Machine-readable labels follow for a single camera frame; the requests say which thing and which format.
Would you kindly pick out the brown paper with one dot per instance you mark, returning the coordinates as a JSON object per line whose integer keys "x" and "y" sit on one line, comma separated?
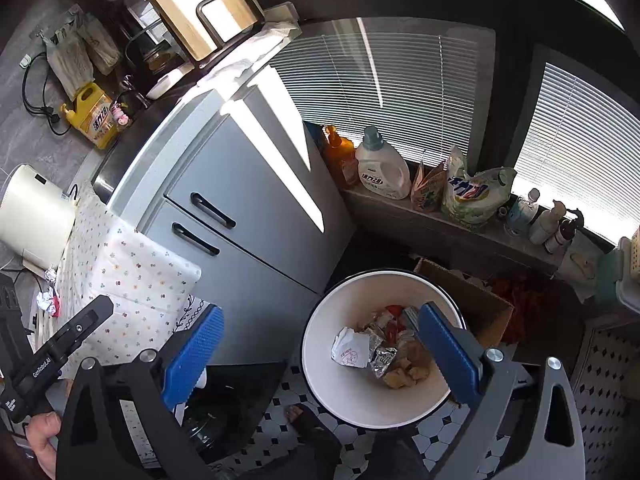
{"x": 400, "y": 377}

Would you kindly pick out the cardboard box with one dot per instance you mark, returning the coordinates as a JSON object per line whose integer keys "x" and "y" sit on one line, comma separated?
{"x": 475, "y": 300}

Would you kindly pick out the white round bin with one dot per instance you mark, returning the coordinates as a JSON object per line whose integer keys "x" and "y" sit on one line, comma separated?
{"x": 330, "y": 395}

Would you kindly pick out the white wrapper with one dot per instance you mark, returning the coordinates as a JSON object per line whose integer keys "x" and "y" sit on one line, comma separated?
{"x": 350, "y": 347}

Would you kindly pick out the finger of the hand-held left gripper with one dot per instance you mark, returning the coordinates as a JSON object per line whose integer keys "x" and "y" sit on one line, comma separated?
{"x": 82, "y": 322}

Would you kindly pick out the pale plastic basket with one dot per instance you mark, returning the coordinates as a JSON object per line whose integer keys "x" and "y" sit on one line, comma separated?
{"x": 620, "y": 270}

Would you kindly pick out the dark brown pump bottle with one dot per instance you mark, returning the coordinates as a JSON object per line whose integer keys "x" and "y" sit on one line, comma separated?
{"x": 565, "y": 232}

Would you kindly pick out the white pump bottle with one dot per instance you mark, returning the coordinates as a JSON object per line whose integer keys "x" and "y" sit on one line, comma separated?
{"x": 545, "y": 222}

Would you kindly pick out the white laundry detergent bottle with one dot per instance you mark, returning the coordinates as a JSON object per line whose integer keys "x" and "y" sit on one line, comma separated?
{"x": 382, "y": 175}

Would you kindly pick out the white window blind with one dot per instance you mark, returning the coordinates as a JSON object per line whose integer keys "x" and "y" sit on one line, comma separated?
{"x": 585, "y": 150}
{"x": 380, "y": 85}

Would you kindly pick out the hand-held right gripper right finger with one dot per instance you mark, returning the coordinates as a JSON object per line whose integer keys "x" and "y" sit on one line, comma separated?
{"x": 445, "y": 355}

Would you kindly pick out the black board holder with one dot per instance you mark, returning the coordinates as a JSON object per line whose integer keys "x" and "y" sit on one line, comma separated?
{"x": 200, "y": 10}

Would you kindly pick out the silver foil wrapper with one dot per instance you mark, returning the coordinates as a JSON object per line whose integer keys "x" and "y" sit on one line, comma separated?
{"x": 382, "y": 360}

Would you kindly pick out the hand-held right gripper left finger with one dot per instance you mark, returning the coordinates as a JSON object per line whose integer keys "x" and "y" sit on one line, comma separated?
{"x": 195, "y": 355}

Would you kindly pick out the white soap dish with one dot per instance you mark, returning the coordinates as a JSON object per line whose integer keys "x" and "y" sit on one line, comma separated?
{"x": 165, "y": 84}

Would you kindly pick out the pink printed packet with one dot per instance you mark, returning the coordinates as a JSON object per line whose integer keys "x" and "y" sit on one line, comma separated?
{"x": 427, "y": 190}

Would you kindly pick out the white bottle blue label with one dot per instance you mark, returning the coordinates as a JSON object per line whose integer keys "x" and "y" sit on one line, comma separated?
{"x": 522, "y": 210}

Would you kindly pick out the black dish rack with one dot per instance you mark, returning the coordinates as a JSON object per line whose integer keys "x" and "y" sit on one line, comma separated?
{"x": 150, "y": 45}

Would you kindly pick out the steel sink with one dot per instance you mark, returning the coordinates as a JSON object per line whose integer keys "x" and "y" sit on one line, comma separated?
{"x": 102, "y": 180}

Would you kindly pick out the cream round appliance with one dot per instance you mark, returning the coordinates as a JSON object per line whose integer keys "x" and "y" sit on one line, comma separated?
{"x": 35, "y": 210}

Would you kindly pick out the hanging plastic bag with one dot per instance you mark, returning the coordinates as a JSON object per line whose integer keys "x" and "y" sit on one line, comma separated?
{"x": 100, "y": 45}
{"x": 70, "y": 60}

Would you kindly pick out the person's sandalled foot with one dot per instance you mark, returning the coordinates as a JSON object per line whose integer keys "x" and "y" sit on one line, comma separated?
{"x": 305, "y": 420}

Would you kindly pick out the red orange cloth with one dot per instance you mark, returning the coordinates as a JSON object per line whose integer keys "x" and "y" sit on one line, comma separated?
{"x": 520, "y": 295}

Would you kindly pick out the grey sink cabinet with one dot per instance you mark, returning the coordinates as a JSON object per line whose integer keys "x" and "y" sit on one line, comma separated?
{"x": 260, "y": 200}

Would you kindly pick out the detergent refill bag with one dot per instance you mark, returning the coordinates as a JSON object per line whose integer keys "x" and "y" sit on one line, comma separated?
{"x": 475, "y": 195}

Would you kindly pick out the orange pump bottle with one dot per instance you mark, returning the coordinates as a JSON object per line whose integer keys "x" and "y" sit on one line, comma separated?
{"x": 342, "y": 160}

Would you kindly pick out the wooden cutting board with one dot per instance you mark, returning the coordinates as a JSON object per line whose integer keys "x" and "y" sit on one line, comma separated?
{"x": 200, "y": 0}

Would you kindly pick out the small pink bottle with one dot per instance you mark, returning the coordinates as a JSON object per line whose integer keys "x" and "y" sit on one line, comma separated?
{"x": 121, "y": 116}

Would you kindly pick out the person's leg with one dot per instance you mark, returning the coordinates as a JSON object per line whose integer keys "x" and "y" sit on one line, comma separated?
{"x": 380, "y": 457}

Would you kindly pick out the white paper towel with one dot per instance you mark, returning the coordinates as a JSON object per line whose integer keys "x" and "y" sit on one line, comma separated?
{"x": 250, "y": 45}

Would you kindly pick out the stone window ledge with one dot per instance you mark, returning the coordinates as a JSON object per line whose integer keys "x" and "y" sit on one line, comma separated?
{"x": 450, "y": 240}

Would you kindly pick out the chrome faucet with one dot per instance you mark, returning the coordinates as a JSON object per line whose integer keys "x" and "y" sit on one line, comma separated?
{"x": 135, "y": 91}

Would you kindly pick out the yellow dish soap bottle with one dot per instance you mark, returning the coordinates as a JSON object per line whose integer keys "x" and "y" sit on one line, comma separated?
{"x": 95, "y": 120}

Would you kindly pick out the floral print cloth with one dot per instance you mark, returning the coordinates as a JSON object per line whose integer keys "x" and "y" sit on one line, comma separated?
{"x": 130, "y": 275}

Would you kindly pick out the person's left hand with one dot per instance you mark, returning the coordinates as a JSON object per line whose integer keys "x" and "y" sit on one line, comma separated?
{"x": 42, "y": 435}

